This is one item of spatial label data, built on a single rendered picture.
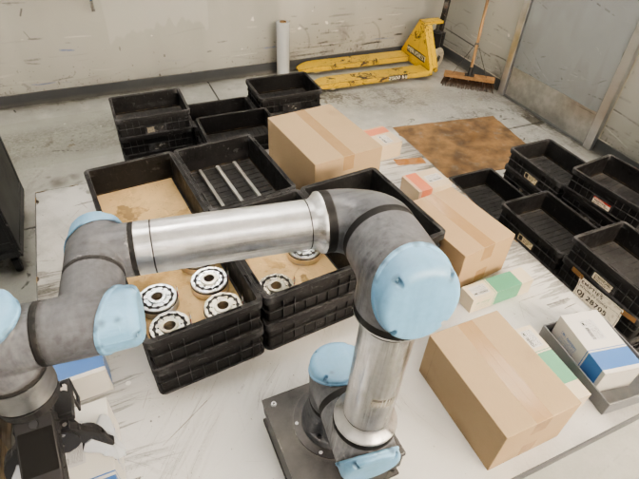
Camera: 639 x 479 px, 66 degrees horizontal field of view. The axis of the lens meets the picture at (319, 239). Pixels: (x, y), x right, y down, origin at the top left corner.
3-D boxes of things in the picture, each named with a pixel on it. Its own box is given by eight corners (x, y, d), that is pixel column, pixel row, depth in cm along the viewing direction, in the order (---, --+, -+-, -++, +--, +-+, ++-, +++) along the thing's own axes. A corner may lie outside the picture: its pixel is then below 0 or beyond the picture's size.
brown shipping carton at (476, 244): (501, 269, 168) (515, 234, 157) (454, 292, 159) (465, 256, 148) (442, 220, 187) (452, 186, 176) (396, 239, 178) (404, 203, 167)
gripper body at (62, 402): (84, 399, 73) (58, 350, 65) (88, 451, 67) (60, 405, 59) (27, 417, 70) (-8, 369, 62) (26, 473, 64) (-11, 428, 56)
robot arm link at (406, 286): (369, 412, 104) (425, 199, 70) (398, 481, 93) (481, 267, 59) (315, 425, 100) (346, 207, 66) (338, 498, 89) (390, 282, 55)
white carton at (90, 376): (113, 389, 128) (105, 369, 122) (64, 406, 123) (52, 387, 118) (103, 333, 141) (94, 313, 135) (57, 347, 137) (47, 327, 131)
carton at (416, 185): (430, 182, 206) (434, 167, 201) (448, 198, 198) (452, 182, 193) (398, 191, 200) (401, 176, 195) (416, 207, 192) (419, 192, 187)
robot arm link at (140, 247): (392, 161, 78) (55, 199, 65) (423, 200, 70) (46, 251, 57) (382, 220, 85) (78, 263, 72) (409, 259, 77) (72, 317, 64)
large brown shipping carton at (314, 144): (377, 188, 201) (382, 145, 188) (313, 208, 189) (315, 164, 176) (327, 143, 227) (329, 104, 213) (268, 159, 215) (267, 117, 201)
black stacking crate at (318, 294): (359, 293, 142) (363, 264, 134) (266, 330, 130) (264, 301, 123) (297, 216, 167) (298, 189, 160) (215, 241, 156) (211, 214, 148)
